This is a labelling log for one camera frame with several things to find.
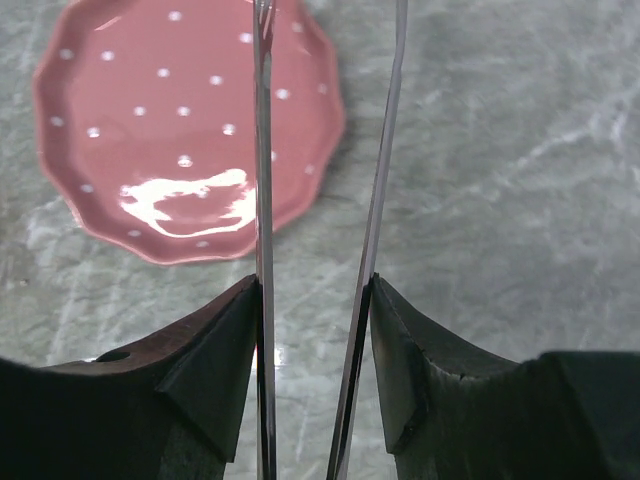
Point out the pink scalloped plate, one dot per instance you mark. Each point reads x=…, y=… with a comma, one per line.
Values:
x=145, y=125

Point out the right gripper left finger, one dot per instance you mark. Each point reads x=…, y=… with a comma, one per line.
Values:
x=168, y=406

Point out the metal tongs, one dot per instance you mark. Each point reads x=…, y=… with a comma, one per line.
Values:
x=264, y=15

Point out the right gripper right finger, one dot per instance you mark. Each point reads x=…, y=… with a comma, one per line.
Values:
x=452, y=410

